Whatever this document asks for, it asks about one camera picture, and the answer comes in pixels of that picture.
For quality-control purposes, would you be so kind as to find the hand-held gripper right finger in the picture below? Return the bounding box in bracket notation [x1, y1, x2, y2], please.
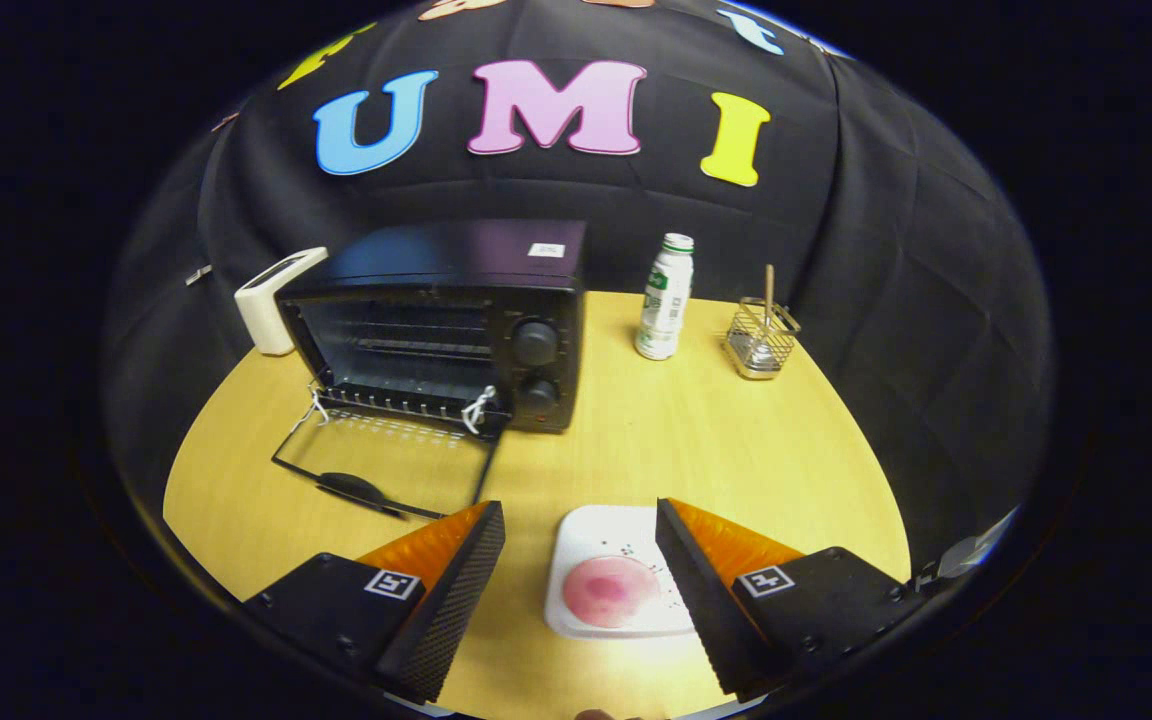
[654, 497, 927, 701]

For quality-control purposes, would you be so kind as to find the pink ham slice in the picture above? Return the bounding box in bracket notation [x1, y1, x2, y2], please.
[563, 557, 662, 629]

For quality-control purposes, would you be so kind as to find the white drink bottle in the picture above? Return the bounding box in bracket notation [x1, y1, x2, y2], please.
[634, 233, 695, 361]

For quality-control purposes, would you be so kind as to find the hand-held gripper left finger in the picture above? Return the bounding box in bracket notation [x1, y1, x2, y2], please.
[241, 500, 507, 706]

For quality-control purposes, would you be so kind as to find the white square plate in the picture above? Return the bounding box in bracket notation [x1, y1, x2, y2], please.
[544, 505, 697, 641]

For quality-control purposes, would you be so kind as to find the white pop-up toaster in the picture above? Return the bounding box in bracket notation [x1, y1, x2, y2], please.
[234, 247, 330, 357]

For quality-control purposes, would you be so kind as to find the black toaster oven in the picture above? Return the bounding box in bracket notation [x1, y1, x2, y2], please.
[271, 220, 589, 521]

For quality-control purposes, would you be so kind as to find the wire mesh utensil holder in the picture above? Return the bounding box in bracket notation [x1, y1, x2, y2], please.
[722, 298, 802, 381]

